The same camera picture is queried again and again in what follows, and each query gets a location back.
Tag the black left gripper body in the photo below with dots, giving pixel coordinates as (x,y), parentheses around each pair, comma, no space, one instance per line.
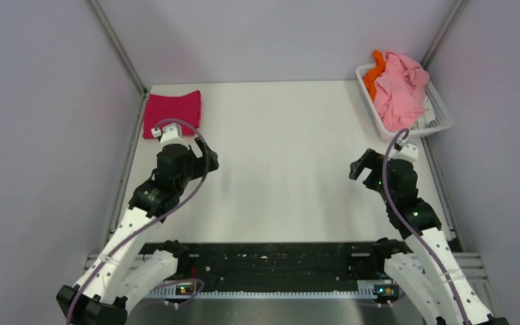
(196,168)

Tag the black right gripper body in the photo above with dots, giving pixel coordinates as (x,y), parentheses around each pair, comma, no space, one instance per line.
(393,198)

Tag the pink t shirt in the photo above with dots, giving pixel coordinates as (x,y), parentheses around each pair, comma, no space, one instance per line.
(400,92)

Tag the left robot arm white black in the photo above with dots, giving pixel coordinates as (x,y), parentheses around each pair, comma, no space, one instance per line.
(109,291)

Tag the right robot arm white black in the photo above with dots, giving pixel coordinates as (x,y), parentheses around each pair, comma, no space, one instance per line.
(422,263)

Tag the folded red t shirt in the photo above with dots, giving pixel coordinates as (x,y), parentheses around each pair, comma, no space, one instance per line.
(159,107)

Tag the white t shirt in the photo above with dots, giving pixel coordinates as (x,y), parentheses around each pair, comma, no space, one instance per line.
(428,116)

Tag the white plastic basket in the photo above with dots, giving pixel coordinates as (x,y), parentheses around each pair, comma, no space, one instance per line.
(444,120)

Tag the orange t shirt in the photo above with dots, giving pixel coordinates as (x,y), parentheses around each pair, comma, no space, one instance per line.
(370,77)

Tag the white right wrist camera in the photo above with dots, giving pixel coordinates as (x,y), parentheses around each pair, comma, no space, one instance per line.
(406,150)

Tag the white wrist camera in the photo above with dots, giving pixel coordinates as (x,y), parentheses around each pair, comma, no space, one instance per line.
(170,135)
(406,150)

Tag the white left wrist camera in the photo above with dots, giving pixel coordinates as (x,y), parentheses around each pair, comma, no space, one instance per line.
(170,135)

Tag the aluminium front rail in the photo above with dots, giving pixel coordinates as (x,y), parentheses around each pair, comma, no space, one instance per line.
(269,294)

